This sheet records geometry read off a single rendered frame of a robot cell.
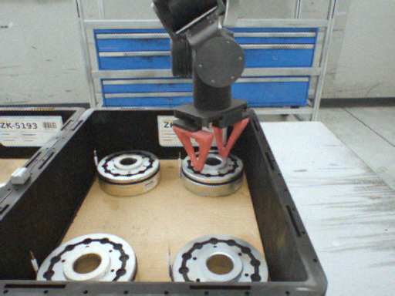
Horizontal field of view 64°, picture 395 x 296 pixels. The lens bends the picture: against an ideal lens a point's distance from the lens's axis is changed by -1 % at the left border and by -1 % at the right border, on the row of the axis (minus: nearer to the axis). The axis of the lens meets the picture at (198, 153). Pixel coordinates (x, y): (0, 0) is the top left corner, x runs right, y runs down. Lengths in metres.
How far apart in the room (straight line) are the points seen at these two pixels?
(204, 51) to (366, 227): 0.51
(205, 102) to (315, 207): 0.39
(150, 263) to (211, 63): 0.24
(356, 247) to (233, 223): 0.29
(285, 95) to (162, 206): 2.07
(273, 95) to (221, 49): 2.10
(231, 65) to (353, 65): 3.28
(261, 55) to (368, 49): 1.54
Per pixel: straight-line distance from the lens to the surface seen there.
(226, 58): 0.37
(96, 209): 0.50
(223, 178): 0.49
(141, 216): 0.47
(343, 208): 0.76
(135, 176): 0.50
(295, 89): 2.50
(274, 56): 2.39
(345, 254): 0.65
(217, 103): 0.45
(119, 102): 2.41
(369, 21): 3.60
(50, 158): 0.45
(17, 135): 0.68
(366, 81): 3.74
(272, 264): 0.39
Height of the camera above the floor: 1.12
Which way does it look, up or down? 28 degrees down
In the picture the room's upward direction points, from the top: straight up
